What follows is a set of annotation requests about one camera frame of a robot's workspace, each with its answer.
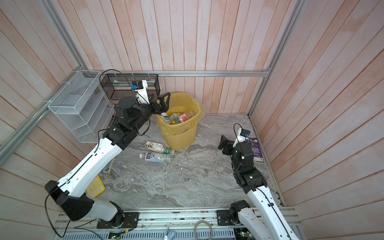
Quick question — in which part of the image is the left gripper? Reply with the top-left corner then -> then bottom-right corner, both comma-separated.
130,92 -> 170,131

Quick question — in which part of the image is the blue label clear bottle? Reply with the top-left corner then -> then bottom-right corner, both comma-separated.
161,112 -> 172,125

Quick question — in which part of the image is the white yellow vitamin bottle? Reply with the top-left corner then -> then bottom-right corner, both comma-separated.
170,113 -> 182,125

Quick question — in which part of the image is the red label clear bottle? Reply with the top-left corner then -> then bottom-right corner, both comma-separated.
179,111 -> 195,123

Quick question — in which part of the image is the crane label clear bottle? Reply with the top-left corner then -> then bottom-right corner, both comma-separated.
145,141 -> 175,155

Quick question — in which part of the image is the oolong tea label bottle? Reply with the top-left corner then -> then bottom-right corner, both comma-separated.
140,152 -> 173,164

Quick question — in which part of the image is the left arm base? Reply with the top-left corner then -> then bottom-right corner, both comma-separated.
97,201 -> 140,230

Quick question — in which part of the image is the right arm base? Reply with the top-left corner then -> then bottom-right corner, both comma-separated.
216,200 -> 250,226

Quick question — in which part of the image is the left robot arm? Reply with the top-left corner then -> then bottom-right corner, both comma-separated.
45,93 -> 171,228

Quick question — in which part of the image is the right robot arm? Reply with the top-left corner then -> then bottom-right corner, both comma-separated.
218,136 -> 298,240

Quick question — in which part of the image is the yellow plastic bin liner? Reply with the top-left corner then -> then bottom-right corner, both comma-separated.
156,93 -> 205,137

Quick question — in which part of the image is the yellow ribbed trash bin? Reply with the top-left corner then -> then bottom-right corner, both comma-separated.
156,93 -> 205,151

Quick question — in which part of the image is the purple paperback book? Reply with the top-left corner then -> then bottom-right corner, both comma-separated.
250,138 -> 264,163

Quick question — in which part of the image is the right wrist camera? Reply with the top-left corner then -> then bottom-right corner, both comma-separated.
236,128 -> 251,144

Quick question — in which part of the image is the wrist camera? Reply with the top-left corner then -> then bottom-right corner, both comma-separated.
131,80 -> 150,105
236,128 -> 251,144

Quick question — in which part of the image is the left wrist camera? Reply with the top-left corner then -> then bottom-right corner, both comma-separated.
131,80 -> 150,105

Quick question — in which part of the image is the black mesh wall basket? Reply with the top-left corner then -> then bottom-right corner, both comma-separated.
99,71 -> 161,101

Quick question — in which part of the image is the white wire mesh shelf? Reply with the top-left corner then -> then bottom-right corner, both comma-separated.
49,71 -> 114,144

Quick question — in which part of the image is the coiled grey cable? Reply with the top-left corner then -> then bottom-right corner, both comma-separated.
193,220 -> 214,240

